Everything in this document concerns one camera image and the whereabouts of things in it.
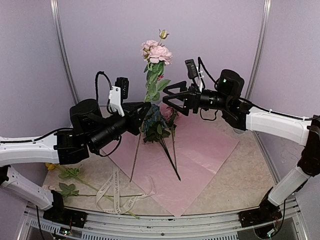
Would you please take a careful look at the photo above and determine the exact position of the blue hydrangea fake flower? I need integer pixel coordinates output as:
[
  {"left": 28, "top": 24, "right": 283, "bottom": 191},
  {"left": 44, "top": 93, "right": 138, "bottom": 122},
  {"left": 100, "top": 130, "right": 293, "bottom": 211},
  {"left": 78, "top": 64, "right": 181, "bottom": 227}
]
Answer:
[{"left": 141, "top": 103, "right": 181, "bottom": 181}]

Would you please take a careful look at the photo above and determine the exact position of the right aluminium frame post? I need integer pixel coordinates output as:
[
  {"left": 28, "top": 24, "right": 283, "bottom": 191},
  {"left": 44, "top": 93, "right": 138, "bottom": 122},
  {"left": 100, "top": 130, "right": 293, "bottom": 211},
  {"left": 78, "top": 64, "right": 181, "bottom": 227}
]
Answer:
[{"left": 245, "top": 0, "right": 272, "bottom": 99}]

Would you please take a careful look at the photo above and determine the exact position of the aluminium frame post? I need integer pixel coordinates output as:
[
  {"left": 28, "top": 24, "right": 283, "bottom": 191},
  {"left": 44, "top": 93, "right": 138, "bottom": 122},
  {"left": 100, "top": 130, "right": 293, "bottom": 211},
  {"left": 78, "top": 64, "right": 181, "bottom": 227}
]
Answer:
[
  {"left": 50, "top": 0, "right": 80, "bottom": 104},
  {"left": 245, "top": 0, "right": 272, "bottom": 99}
]

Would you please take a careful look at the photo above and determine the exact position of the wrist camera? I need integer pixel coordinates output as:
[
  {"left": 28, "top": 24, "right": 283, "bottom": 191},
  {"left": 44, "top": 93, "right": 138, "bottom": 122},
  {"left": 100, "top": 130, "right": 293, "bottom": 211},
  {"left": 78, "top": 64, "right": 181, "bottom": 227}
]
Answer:
[
  {"left": 184, "top": 59, "right": 205, "bottom": 92},
  {"left": 108, "top": 77, "right": 129, "bottom": 117}
]

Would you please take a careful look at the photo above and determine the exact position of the cream printed ribbon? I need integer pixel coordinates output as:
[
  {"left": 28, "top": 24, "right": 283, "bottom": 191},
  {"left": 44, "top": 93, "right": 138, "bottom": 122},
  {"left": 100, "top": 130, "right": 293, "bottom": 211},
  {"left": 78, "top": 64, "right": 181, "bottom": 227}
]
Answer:
[{"left": 95, "top": 166, "right": 157, "bottom": 216}]

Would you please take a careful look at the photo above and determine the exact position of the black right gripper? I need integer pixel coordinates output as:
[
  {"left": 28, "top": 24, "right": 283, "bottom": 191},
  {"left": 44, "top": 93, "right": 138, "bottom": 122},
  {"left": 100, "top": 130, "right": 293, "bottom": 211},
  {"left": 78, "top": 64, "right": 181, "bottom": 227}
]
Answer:
[{"left": 163, "top": 80, "right": 231, "bottom": 116}]

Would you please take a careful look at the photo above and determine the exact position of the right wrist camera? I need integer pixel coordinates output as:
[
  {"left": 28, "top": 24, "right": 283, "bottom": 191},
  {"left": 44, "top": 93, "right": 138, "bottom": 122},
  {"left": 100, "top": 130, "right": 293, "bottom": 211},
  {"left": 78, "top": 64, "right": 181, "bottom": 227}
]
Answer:
[{"left": 184, "top": 59, "right": 205, "bottom": 92}]

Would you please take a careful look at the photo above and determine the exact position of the left aluminium frame post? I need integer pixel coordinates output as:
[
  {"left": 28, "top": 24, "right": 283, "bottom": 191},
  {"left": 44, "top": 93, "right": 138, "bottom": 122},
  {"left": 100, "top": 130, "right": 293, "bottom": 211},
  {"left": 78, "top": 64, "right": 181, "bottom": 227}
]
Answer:
[{"left": 50, "top": 0, "right": 80, "bottom": 104}]

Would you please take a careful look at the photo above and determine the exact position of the front aluminium rail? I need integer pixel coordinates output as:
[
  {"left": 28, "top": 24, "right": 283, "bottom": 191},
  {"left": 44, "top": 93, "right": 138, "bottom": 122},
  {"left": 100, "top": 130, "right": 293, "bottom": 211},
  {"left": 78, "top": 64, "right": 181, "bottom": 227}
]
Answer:
[{"left": 17, "top": 197, "right": 310, "bottom": 240}]

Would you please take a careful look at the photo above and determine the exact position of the pink wrapping paper sheet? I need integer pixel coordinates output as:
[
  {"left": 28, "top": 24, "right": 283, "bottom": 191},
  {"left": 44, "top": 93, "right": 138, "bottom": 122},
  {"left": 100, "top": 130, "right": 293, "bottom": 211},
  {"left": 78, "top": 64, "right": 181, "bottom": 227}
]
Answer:
[{"left": 110, "top": 114, "right": 239, "bottom": 217}]

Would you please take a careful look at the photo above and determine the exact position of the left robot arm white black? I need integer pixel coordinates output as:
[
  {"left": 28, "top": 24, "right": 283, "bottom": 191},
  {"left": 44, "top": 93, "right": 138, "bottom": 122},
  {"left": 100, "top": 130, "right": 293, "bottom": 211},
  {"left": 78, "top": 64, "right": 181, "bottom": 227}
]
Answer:
[{"left": 0, "top": 98, "right": 151, "bottom": 223}]

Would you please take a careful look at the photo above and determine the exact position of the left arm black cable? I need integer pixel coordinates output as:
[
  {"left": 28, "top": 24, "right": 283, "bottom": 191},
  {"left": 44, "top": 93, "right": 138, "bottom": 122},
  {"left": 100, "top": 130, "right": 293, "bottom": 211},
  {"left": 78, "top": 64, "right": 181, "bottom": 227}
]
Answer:
[{"left": 94, "top": 71, "right": 113, "bottom": 113}]

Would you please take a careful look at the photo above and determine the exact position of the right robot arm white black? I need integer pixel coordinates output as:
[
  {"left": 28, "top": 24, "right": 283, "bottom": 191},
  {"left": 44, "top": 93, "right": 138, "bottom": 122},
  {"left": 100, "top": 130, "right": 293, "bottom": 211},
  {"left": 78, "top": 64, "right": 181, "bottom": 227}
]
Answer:
[{"left": 162, "top": 69, "right": 320, "bottom": 222}]

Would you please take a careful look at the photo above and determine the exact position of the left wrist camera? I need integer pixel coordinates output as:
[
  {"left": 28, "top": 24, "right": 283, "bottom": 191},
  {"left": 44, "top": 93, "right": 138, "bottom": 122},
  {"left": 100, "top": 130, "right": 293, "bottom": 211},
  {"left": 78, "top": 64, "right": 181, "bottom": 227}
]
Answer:
[{"left": 108, "top": 77, "right": 129, "bottom": 117}]

